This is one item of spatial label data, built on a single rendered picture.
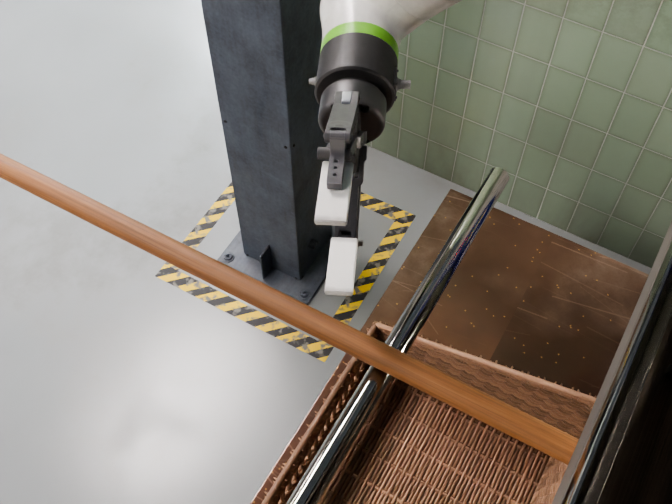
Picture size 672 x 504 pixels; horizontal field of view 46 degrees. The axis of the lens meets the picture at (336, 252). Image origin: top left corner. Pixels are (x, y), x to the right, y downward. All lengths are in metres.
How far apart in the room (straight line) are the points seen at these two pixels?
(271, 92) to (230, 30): 0.16
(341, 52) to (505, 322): 0.91
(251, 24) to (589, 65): 0.88
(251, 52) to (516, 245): 0.71
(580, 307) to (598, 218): 0.79
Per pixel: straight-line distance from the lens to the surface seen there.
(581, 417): 1.41
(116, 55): 3.12
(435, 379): 0.89
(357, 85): 0.87
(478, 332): 1.65
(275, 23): 1.64
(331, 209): 0.73
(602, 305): 1.75
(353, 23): 0.93
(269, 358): 2.25
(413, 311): 0.97
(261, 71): 1.76
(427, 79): 2.37
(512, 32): 2.14
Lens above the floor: 2.01
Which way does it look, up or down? 56 degrees down
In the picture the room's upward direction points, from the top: straight up
